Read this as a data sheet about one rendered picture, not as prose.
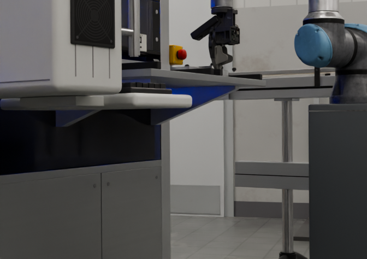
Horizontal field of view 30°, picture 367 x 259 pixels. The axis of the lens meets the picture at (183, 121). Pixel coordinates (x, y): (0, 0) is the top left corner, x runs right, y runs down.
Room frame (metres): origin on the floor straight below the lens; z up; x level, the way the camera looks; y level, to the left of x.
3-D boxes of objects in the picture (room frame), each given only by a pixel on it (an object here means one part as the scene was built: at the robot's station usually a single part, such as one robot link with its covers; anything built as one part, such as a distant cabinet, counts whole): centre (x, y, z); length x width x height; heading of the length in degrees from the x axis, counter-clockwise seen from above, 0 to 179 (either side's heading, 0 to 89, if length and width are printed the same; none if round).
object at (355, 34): (2.02, -0.50, 0.96); 0.13 x 0.12 x 0.14; 127
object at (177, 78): (2.17, 0.10, 0.87); 0.70 x 0.48 x 0.02; 149
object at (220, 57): (2.29, -0.13, 0.95); 0.06 x 0.03 x 0.09; 59
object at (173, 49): (2.62, 0.05, 0.99); 0.08 x 0.07 x 0.07; 59
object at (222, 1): (2.31, -0.13, 1.14); 0.08 x 0.08 x 0.05
